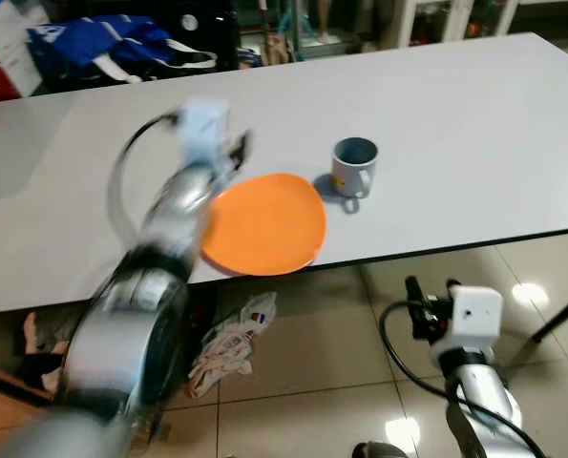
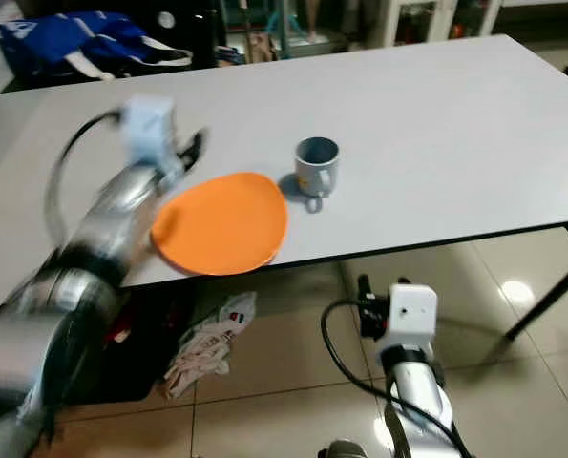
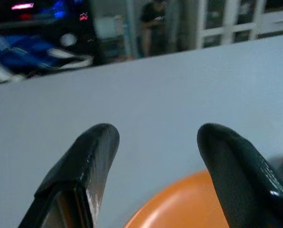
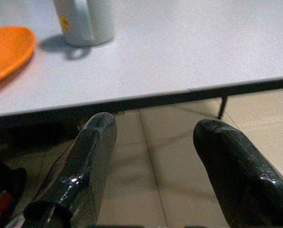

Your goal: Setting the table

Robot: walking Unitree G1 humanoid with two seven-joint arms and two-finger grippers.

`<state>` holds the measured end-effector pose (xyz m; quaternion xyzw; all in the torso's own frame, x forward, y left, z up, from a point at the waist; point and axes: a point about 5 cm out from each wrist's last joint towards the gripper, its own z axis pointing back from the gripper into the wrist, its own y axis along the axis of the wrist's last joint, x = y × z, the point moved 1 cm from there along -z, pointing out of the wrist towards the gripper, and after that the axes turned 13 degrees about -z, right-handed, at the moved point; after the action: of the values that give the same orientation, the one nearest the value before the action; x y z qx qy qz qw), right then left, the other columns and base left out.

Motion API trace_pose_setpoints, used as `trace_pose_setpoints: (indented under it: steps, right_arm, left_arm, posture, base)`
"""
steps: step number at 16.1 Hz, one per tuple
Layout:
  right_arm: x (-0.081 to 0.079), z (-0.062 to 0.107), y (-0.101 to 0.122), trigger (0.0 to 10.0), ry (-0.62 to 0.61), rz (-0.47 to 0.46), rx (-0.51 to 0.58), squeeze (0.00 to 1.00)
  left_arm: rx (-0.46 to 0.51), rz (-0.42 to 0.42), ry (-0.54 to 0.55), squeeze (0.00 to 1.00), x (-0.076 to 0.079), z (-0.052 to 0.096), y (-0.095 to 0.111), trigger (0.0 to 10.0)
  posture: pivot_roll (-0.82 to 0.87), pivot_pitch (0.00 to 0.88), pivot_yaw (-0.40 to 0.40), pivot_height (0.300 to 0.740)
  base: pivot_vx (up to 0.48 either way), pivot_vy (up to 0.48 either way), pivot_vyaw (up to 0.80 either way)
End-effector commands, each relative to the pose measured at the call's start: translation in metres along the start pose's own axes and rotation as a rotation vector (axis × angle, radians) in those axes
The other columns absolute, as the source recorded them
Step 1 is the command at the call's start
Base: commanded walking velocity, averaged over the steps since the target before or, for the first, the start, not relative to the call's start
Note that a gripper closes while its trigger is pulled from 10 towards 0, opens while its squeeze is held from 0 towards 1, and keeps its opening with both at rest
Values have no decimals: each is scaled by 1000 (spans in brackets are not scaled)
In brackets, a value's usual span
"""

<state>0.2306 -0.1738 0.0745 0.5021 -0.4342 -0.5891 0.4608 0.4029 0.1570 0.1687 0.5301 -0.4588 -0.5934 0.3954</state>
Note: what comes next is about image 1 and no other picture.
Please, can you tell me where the crumpled white printed bag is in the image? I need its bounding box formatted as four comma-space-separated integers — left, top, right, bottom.
187, 290, 279, 399

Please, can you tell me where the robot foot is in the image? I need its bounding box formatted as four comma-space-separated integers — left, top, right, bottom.
351, 440, 410, 458

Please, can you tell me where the white paper sheet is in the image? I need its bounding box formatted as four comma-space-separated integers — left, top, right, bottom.
0, 0, 48, 98

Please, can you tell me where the orange plate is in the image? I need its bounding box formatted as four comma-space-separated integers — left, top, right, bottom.
199, 172, 328, 279

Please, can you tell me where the pile of clothes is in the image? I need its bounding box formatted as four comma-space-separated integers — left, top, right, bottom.
18, 311, 78, 394

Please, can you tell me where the black appliance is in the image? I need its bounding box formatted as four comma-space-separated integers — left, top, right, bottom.
165, 8, 242, 72

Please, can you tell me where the grey mug with print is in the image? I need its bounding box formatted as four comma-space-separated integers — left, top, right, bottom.
330, 136, 380, 200

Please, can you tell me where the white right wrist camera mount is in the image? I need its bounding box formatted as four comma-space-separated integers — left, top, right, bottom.
431, 285, 505, 369

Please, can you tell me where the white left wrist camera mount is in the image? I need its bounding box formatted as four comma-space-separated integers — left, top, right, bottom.
179, 97, 233, 167

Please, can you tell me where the black table leg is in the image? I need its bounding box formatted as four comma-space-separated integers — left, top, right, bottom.
530, 284, 568, 345

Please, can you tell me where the blue bag with white straps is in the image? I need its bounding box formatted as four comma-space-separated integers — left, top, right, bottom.
27, 13, 219, 85

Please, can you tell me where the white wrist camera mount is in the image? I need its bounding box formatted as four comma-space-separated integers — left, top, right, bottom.
431, 285, 505, 369
179, 97, 233, 167

